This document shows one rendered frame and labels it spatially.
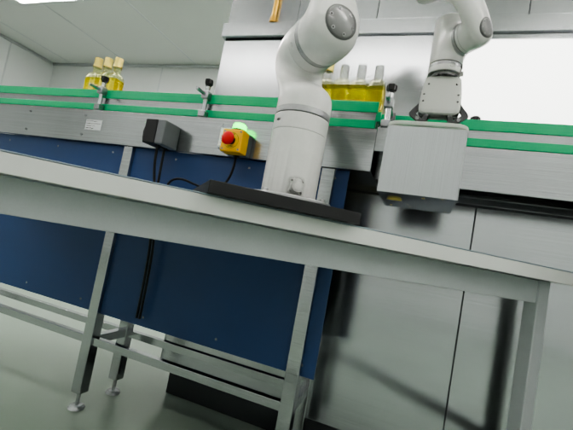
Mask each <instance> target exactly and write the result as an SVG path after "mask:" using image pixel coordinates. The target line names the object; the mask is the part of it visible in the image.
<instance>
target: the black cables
mask: <svg viewBox="0 0 573 430"><path fill-rule="evenodd" d="M158 149H159V147H158V146H156V149H155V153H154V159H153V182H155V183H156V160H157V154H158ZM164 157H165V149H163V152H162V156H161V161H160V165H159V174H158V179H157V183H159V180H160V175H161V171H162V165H163V161H164ZM236 160H237V157H234V164H233V166H232V169H231V172H230V174H229V177H228V178H227V180H226V181H225V183H227V182H228V181H229V179H230V178H231V176H232V174H233V171H234V167H235V163H236ZM174 180H183V181H185V182H187V183H191V184H193V185H194V186H197V187H199V185H198V184H197V183H193V182H191V181H189V180H187V179H185V178H181V177H175V178H172V179H171V180H170V181H169V182H168V183H167V184H166V185H169V184H170V183H171V182H172V181H174ZM154 241H155V240H154V239H149V244H148V255H147V261H146V266H145V270H144V276H143V280H142V288H141V292H140V297H139V301H138V306H137V310H136V318H138V319H141V317H142V309H143V305H144V300H145V296H146V292H147V287H148V279H149V275H150V270H151V265H152V260H153V250H154ZM151 245H152V247H151ZM150 252H151V254H150ZM149 257H150V259H149ZM148 262H149V264H148ZM146 277H147V278H146ZM145 281H146V282H145ZM144 285H145V287H144ZM143 289H144V291H143ZM142 294H143V295H142ZM141 302H142V303H141ZM140 307H141V308H140ZM139 311H140V312H139ZM138 315H139V316H138Z"/></svg>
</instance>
